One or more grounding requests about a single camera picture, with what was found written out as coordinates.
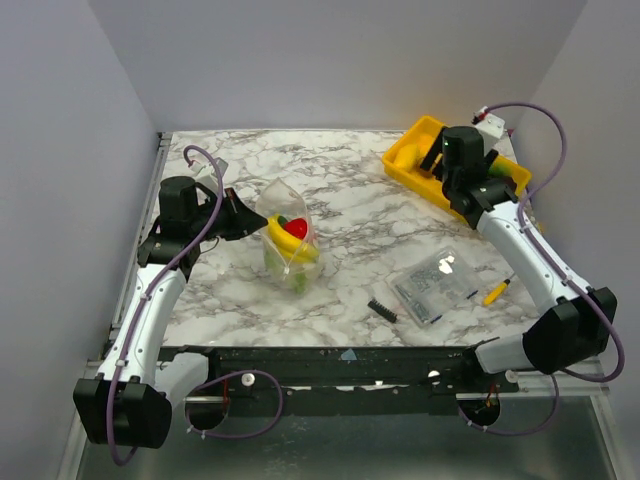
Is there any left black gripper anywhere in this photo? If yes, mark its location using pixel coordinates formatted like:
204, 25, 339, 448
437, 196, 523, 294
191, 187, 269, 243

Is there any yellow toy banana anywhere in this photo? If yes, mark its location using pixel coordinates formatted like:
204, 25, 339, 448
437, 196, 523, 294
267, 215, 319, 263

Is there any clear zip top bag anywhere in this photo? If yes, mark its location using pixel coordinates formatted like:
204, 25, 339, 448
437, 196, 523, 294
256, 178, 323, 295

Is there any white toy cauliflower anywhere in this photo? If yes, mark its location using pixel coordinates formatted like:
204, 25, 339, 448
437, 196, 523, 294
263, 250, 322, 295

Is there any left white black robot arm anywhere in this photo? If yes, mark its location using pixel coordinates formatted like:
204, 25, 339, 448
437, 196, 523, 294
73, 176, 268, 449

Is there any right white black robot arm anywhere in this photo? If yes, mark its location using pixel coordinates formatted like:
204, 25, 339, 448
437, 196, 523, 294
432, 126, 619, 392

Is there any clear bag of screws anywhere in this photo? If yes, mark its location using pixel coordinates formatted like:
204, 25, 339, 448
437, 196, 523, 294
389, 248, 480, 327

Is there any green yellow toy mango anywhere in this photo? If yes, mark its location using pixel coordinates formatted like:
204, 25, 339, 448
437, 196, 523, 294
489, 155, 514, 179

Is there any small yellow object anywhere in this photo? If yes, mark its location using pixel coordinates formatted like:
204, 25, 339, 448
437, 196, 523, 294
483, 278, 511, 306

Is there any black comb-like part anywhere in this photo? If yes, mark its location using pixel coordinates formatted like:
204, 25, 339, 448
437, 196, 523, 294
367, 298, 397, 324

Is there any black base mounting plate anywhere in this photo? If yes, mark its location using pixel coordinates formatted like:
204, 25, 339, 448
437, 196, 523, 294
159, 346, 519, 417

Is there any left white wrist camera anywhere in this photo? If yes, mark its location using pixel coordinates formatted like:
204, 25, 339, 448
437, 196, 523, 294
189, 157, 228, 191

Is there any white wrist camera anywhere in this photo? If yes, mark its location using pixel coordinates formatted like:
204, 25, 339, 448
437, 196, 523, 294
189, 157, 228, 191
472, 106, 507, 153

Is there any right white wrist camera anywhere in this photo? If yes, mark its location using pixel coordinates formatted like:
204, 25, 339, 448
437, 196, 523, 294
472, 106, 507, 153

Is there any aluminium extrusion rail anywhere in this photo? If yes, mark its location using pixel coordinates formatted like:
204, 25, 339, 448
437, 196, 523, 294
517, 357, 610, 397

